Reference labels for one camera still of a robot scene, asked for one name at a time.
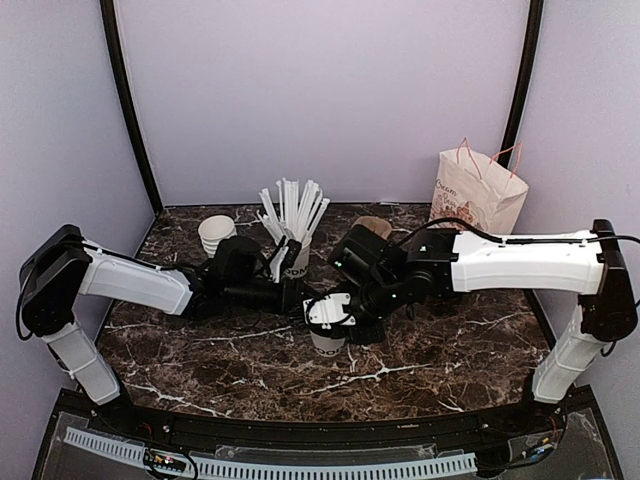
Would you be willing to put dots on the brown pulp cup carrier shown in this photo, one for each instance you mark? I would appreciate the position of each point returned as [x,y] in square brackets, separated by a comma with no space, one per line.
[377,225]

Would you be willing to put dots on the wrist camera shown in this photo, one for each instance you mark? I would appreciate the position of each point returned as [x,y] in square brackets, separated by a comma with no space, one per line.
[332,310]
[283,258]

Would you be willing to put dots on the bundle of white wrapped straws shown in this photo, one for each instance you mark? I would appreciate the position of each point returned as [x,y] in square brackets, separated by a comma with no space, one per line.
[296,211]

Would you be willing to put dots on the white printed paper bag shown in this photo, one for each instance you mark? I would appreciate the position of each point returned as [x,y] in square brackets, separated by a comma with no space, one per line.
[475,188]

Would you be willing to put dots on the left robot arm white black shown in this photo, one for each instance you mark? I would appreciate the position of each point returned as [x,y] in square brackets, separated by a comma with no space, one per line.
[67,266]

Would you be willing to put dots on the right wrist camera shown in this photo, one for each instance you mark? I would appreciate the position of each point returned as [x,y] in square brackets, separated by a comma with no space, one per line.
[332,310]

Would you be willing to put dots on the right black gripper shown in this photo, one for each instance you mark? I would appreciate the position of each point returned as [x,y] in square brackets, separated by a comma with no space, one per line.
[374,334]

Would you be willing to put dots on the left black frame post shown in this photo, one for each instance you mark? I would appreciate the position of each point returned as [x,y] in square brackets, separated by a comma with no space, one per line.
[120,76]

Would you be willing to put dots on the white paper coffee cup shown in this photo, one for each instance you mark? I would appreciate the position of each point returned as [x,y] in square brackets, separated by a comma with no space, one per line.
[328,342]

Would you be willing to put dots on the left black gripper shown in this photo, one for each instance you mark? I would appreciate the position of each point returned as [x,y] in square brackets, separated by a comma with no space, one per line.
[295,307]

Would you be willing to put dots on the white cup holding straws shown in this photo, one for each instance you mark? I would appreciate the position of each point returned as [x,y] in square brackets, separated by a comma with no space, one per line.
[300,267]

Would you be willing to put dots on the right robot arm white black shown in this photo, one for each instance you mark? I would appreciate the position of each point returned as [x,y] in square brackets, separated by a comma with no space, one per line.
[448,257]

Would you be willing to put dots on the black frame post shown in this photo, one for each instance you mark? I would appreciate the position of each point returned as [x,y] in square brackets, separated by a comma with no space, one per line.
[120,76]
[525,70]

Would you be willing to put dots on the stack of white paper cups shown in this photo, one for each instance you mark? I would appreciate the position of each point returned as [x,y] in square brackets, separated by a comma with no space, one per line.
[213,230]

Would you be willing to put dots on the white slotted cable duct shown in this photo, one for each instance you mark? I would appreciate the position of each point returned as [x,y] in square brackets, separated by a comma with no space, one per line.
[253,463]

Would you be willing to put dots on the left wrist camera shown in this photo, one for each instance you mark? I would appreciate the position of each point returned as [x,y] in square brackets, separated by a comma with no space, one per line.
[283,258]

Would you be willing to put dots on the right black frame post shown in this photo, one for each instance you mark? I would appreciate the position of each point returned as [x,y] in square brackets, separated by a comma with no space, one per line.
[525,70]

